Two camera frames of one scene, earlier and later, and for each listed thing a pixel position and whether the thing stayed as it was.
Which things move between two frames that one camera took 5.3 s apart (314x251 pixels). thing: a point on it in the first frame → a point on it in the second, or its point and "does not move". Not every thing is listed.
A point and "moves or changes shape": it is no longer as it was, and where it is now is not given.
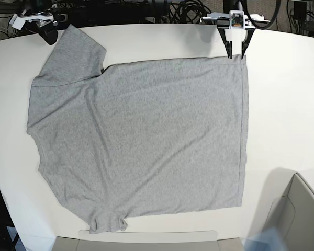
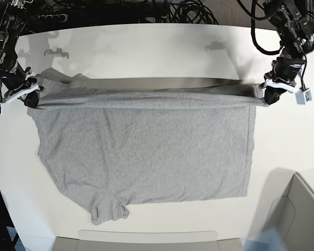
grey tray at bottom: (147, 240) does not move
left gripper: (45, 29) → (15, 79)
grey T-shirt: (140, 139) moves or changes shape
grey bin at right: (298, 217) does not move
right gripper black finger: (223, 23) → (284, 70)
